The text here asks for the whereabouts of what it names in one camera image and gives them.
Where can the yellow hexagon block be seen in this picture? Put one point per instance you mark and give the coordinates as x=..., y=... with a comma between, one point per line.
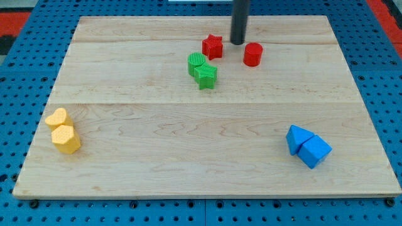
x=66, y=139

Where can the yellow heart block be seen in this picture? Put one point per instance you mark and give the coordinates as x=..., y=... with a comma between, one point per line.
x=60, y=117

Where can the red cylinder block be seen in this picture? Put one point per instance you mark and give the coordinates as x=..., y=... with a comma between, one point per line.
x=252, y=54

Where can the green cylinder block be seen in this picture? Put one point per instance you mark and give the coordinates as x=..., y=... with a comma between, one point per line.
x=195, y=60

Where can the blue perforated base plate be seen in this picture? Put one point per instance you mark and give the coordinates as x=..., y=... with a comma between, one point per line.
x=31, y=66

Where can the red star block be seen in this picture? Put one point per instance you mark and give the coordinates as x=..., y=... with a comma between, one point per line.
x=212, y=47

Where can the blue cube block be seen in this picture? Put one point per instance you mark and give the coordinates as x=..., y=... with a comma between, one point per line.
x=314, y=151

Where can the blue triangle block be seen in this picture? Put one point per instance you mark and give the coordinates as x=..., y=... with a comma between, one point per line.
x=296, y=136

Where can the green star block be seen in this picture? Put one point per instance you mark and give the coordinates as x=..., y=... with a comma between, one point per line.
x=206, y=76

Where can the wooden board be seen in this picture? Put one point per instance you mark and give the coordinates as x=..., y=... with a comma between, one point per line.
x=148, y=132

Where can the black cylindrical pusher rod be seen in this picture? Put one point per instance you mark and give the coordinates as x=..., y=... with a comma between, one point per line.
x=240, y=13

